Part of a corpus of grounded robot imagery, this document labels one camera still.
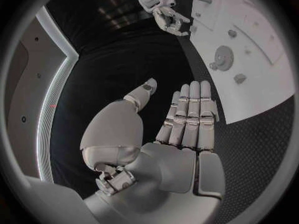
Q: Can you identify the grey gear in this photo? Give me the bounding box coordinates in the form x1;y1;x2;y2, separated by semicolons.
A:
213;45;235;72

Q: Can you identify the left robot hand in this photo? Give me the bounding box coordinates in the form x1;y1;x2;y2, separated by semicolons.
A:
79;78;226;224

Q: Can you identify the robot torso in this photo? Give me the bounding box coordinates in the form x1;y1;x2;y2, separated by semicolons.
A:
4;5;80;184

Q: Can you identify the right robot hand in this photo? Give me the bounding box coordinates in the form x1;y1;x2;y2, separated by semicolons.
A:
152;5;191;37

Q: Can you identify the white task board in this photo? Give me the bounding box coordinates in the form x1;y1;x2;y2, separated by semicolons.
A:
188;0;296;125

